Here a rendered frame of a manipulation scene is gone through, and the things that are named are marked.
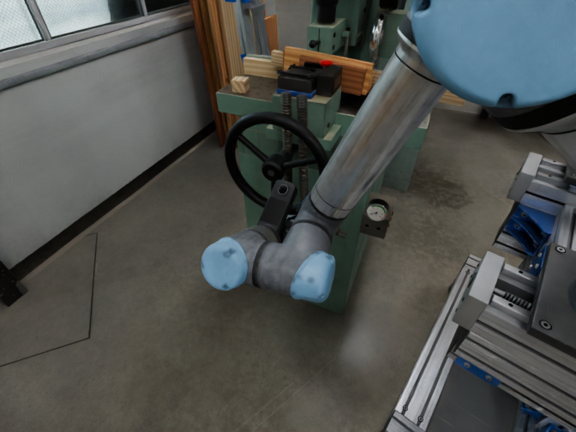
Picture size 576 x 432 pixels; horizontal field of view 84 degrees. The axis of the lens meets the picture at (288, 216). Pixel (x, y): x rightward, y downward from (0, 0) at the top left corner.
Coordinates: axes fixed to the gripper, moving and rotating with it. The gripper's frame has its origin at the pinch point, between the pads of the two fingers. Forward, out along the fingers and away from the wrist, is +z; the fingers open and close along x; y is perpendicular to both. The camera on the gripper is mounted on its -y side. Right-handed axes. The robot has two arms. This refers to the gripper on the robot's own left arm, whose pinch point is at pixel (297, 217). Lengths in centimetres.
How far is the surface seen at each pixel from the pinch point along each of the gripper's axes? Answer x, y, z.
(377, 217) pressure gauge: 18.1, -1.9, 19.3
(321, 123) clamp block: 0.4, -23.4, 2.9
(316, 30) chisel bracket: -9.1, -46.9, 13.5
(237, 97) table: -28.2, -26.9, 11.9
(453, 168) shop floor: 55, -22, 181
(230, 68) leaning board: -101, -56, 123
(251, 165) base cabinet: -25.7, -7.7, 23.3
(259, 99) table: -21.3, -27.2, 11.9
